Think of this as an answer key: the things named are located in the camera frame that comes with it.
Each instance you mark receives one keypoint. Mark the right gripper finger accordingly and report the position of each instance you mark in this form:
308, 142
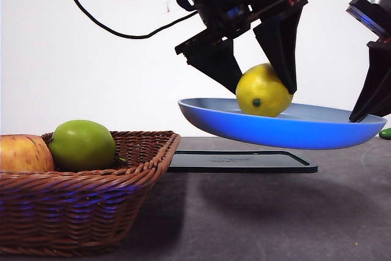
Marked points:
377, 83

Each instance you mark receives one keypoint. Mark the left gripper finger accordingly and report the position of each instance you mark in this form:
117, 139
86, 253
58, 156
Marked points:
281, 44
214, 62

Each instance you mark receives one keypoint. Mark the yellow lemon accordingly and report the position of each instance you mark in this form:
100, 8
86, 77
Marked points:
262, 93

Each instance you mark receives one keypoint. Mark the blue round plate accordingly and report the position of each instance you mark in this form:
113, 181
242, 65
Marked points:
275, 131

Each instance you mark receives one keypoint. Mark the brown wicker basket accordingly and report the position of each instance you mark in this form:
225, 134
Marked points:
91, 206

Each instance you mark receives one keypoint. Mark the dark green cucumber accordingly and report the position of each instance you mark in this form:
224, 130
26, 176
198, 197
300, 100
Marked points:
386, 134

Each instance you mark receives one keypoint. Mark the black flat tray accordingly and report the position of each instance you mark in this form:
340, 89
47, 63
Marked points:
232, 161

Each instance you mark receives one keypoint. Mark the green apple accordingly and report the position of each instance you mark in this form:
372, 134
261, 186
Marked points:
82, 145

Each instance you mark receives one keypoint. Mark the red yellow apple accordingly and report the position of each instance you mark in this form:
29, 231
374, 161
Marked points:
24, 154

